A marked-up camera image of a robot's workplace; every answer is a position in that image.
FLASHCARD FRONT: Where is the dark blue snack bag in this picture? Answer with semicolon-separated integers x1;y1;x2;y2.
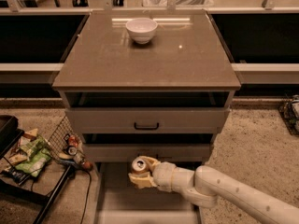
0;167;30;185

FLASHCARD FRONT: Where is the grey drawer cabinet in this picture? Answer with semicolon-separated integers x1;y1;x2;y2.
51;8;242;224

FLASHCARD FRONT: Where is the middle drawer with black handle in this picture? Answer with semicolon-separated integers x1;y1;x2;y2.
82;144;211;162

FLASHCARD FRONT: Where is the white ceramic bowl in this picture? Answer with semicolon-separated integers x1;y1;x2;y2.
125;18;158;44

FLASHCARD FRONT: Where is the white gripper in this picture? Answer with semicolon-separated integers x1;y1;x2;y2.
128;156;176;192

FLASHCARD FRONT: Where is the orange soda can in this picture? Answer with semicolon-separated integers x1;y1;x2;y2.
131;158;150;175

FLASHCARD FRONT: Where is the open bottom drawer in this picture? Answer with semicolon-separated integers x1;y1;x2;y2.
94;162;204;224

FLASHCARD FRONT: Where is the black cable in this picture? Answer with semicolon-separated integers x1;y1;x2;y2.
78;169;93;224

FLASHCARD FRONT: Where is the drawer with black handle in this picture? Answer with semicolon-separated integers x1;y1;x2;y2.
65;108;230;134
82;144;211;162

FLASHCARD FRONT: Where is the top drawer with black handle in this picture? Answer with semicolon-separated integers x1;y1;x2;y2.
65;108;230;134

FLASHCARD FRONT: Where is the green snack bag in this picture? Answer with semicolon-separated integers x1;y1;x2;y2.
15;135;51;177

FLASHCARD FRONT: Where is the red soda can in basket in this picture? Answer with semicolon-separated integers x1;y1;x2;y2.
67;135;78;147

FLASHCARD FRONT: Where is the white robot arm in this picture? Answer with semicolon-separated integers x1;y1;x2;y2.
128;156;299;224

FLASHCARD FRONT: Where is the wire mesh basket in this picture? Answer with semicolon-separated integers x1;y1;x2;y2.
48;117;93;171

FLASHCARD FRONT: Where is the clear plastic tray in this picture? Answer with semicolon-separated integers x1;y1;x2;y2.
142;0;214;7

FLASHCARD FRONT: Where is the black stand frame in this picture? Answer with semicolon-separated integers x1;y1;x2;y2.
0;115;75;224

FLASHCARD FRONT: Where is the wire basket at right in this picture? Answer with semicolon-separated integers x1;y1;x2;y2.
278;94;299;136

